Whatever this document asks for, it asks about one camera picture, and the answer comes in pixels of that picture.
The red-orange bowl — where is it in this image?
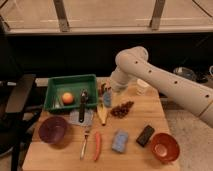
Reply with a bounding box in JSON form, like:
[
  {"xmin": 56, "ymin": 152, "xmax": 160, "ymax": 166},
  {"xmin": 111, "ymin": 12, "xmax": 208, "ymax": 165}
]
[{"xmin": 150, "ymin": 133, "xmax": 180, "ymax": 164}]

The green plastic bin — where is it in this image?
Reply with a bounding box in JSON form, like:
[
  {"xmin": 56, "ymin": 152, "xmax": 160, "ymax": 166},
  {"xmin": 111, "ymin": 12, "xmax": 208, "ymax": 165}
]
[{"xmin": 44, "ymin": 74, "xmax": 98, "ymax": 113}]

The black chair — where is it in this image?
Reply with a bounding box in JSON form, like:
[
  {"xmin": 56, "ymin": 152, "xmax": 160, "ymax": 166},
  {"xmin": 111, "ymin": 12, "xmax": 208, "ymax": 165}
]
[{"xmin": 0, "ymin": 74, "xmax": 42, "ymax": 171}]

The grey cloth pad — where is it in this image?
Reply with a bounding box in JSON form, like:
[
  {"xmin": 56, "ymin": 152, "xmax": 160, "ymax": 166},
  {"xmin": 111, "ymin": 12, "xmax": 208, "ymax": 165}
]
[{"xmin": 69, "ymin": 110, "xmax": 93, "ymax": 126}]

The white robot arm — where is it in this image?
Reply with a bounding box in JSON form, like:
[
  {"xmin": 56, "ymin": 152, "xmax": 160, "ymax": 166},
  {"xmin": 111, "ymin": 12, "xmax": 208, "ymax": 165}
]
[{"xmin": 110, "ymin": 46, "xmax": 213, "ymax": 128}]

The orange peach fruit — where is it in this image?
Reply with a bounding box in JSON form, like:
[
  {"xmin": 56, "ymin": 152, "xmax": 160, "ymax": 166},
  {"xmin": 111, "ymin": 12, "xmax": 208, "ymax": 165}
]
[{"xmin": 61, "ymin": 92, "xmax": 74, "ymax": 104}]

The orange carrot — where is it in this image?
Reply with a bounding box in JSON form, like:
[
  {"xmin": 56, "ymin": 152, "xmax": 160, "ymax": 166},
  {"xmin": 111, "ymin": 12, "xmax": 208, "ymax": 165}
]
[{"xmin": 94, "ymin": 132, "xmax": 101, "ymax": 161}]

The grey device on side table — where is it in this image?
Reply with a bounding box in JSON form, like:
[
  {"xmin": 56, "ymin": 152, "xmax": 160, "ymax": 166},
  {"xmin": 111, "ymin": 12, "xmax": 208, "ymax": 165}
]
[{"xmin": 173, "ymin": 67, "xmax": 197, "ymax": 81}]

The purple bowl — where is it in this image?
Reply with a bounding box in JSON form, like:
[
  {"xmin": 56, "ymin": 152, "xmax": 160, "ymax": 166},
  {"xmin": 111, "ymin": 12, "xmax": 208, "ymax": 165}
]
[{"xmin": 38, "ymin": 116, "xmax": 68, "ymax": 144}]

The banana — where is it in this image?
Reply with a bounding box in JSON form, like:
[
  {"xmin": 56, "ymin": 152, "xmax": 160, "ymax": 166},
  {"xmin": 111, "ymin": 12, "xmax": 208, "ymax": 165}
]
[{"xmin": 97, "ymin": 102, "xmax": 108, "ymax": 126}]

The black rectangular block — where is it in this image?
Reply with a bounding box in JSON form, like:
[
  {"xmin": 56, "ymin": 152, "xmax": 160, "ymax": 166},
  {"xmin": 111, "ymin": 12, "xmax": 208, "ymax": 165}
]
[{"xmin": 136, "ymin": 125, "xmax": 155, "ymax": 147}]

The blue small cup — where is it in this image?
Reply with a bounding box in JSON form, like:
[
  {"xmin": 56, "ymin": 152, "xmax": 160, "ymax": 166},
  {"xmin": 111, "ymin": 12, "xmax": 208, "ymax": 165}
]
[{"xmin": 103, "ymin": 92, "xmax": 112, "ymax": 107}]

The bunch of grapes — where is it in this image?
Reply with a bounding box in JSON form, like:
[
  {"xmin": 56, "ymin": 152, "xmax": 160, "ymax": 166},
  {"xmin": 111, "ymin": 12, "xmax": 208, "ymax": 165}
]
[{"xmin": 110, "ymin": 101, "xmax": 134, "ymax": 118}]

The blue sponge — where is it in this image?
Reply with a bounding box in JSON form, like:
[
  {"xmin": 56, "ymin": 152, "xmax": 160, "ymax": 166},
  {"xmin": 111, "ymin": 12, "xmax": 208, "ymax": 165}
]
[{"xmin": 112, "ymin": 130, "xmax": 129, "ymax": 153}]

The black handled ladle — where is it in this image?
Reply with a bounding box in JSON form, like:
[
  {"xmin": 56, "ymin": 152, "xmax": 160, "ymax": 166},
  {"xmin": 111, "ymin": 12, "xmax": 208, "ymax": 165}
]
[{"xmin": 79, "ymin": 89, "xmax": 89, "ymax": 123}]

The silver fork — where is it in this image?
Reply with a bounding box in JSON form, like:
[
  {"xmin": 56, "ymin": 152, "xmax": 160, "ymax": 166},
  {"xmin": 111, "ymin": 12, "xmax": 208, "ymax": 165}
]
[{"xmin": 80, "ymin": 126, "xmax": 91, "ymax": 160}]

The white cup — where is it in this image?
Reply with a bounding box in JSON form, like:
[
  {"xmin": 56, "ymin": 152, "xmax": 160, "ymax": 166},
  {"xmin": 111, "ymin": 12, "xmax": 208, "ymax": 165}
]
[{"xmin": 136, "ymin": 79, "xmax": 150, "ymax": 95}]

